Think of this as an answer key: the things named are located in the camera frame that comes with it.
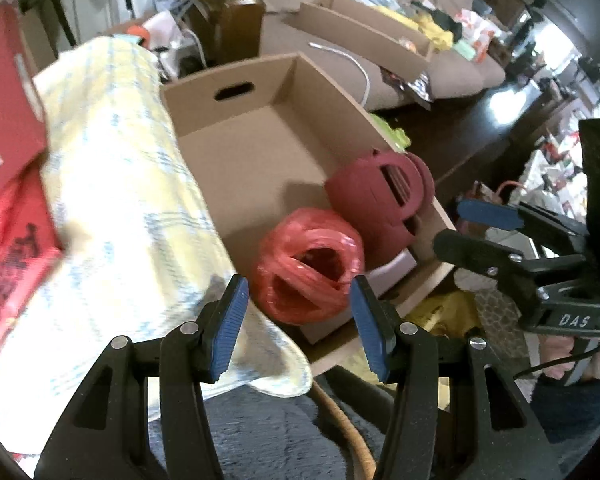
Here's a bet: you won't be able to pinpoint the green plastic toy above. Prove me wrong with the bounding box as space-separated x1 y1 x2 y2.
372 112 412 151

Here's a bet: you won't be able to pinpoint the maroon felt pouch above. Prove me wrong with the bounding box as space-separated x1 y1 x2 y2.
324 147 436 271

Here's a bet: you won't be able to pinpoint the brown cardboard box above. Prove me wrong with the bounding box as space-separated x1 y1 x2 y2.
161 52 456 378

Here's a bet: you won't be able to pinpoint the yellow plaid tablecloth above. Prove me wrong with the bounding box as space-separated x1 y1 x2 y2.
0 36 313 466

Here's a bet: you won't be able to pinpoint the orange white snack bag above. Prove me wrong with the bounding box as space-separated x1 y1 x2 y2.
455 7 496 46

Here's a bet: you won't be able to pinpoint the tan rattan cane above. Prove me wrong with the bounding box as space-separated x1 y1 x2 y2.
312 380 381 480

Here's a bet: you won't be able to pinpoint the heap of small packets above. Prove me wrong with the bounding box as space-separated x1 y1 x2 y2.
352 0 416 18

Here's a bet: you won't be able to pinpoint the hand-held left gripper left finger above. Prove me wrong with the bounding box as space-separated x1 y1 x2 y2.
32 274 251 480

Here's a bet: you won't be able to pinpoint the beige sofa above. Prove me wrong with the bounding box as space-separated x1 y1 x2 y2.
182 0 508 111

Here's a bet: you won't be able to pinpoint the white cable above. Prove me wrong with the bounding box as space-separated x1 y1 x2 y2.
309 41 372 108

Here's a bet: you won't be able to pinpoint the dark green bag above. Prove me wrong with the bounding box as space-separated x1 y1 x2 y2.
411 0 463 41

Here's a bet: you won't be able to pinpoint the crumpled yellow plastic bag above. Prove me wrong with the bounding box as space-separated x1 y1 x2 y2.
405 290 481 341

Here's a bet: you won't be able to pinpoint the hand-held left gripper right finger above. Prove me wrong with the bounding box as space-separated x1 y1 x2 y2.
350 275 563 480

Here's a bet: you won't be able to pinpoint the cluttered low table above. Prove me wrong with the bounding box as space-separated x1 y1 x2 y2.
500 130 591 221

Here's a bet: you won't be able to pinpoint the large brown carton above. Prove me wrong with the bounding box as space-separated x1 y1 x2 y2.
17 7 63 76

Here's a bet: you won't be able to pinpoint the long shallow cardboard box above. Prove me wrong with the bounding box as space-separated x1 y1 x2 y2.
282 0 433 78

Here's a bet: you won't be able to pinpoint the red plastic twine ball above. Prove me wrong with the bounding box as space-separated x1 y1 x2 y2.
255 206 366 326

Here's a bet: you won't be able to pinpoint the grey fleece pants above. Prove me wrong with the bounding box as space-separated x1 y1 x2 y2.
145 370 600 480

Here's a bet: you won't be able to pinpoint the white power strip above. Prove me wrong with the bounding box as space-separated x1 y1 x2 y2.
172 30 203 66

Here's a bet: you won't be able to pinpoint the black cable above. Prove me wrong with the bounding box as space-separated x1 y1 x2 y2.
512 330 600 376

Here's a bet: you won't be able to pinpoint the shiny snack packet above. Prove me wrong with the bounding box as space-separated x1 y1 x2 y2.
382 67 433 111

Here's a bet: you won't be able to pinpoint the open carton of clutter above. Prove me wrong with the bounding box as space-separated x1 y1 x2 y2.
105 7 201 81

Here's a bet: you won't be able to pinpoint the person's right hand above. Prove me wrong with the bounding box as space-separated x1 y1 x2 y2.
540 332 600 383

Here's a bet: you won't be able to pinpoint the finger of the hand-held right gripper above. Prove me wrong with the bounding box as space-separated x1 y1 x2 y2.
455 199 588 256
432 229 588 321

